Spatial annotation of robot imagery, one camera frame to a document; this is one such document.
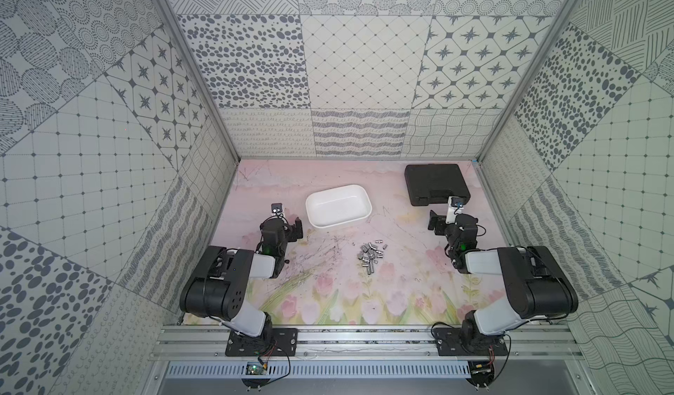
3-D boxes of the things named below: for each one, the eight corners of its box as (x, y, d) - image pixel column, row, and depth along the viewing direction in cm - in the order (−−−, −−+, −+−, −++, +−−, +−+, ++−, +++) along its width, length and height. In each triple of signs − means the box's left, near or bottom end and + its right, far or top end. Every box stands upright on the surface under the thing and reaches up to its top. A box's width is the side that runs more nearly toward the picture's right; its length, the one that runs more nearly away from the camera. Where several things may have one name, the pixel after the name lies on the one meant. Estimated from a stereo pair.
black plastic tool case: (410, 206, 106) (413, 198, 102) (404, 172, 119) (406, 163, 114) (467, 206, 106) (472, 198, 102) (454, 172, 119) (458, 163, 114)
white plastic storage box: (314, 237, 98) (312, 228, 93) (306, 203, 108) (304, 194, 103) (374, 221, 102) (375, 212, 98) (361, 190, 112) (361, 181, 107)
